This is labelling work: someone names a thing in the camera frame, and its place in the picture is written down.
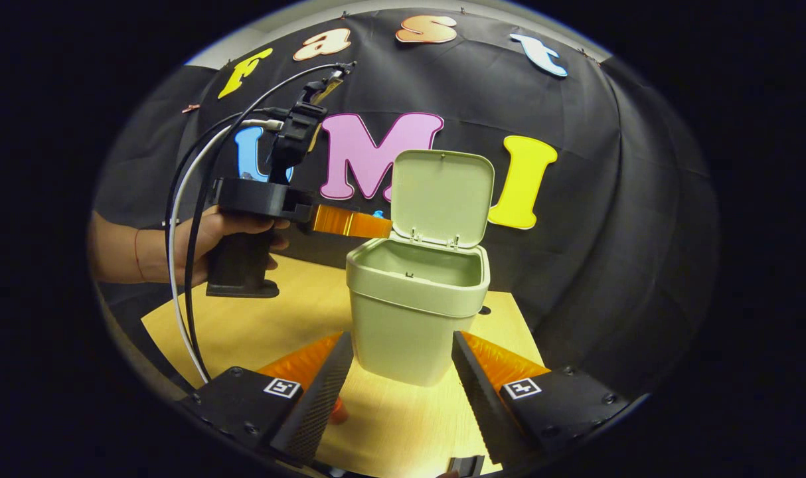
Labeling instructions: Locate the white cable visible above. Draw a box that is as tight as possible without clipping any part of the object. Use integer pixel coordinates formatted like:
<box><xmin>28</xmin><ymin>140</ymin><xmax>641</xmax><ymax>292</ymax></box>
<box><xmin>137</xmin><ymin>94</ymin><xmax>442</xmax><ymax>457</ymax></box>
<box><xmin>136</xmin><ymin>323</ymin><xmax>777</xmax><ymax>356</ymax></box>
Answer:
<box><xmin>168</xmin><ymin>118</ymin><xmax>285</xmax><ymax>386</ymax></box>

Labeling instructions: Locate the black backdrop cloth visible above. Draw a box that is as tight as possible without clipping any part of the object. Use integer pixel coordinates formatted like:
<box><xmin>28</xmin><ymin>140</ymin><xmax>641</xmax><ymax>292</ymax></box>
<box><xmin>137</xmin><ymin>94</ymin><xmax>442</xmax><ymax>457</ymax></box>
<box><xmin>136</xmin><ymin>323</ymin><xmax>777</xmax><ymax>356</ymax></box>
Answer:
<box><xmin>91</xmin><ymin>7</ymin><xmax>721</xmax><ymax>399</ymax></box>

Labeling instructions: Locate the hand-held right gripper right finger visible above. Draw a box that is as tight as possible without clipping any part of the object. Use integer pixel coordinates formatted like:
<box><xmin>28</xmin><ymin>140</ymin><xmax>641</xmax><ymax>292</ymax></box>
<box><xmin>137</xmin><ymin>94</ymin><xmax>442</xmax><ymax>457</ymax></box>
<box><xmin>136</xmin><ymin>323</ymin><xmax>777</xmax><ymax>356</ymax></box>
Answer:
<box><xmin>451</xmin><ymin>331</ymin><xmax>633</xmax><ymax>469</ymax></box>

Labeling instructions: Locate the green desktop garbage bin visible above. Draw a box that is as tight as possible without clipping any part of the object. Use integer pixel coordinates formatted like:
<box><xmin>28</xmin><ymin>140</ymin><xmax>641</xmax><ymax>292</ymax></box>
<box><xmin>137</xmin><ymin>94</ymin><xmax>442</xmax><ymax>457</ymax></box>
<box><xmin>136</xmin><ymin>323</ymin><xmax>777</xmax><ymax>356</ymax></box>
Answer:
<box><xmin>345</xmin><ymin>149</ymin><xmax>495</xmax><ymax>387</ymax></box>

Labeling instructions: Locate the wooden desktop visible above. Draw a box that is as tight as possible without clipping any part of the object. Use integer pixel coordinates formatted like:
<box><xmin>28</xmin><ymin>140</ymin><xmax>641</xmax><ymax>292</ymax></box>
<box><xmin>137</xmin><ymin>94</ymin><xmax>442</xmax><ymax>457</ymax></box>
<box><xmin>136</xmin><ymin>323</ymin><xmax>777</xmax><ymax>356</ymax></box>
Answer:
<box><xmin>141</xmin><ymin>254</ymin><xmax>543</xmax><ymax>478</ymax></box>

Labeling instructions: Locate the black cable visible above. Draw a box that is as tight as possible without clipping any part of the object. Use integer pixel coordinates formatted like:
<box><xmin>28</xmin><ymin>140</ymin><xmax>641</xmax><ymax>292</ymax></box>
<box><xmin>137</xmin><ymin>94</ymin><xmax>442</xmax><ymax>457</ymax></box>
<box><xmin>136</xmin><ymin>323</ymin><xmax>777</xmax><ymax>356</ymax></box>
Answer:
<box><xmin>165</xmin><ymin>62</ymin><xmax>341</xmax><ymax>386</ymax></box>

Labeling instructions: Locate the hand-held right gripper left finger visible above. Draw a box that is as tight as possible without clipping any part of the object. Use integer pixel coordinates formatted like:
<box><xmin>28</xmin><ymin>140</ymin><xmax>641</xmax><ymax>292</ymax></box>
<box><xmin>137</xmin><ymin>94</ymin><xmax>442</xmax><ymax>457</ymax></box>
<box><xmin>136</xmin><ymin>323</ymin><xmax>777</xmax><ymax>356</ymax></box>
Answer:
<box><xmin>177</xmin><ymin>331</ymin><xmax>355</xmax><ymax>465</ymax></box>

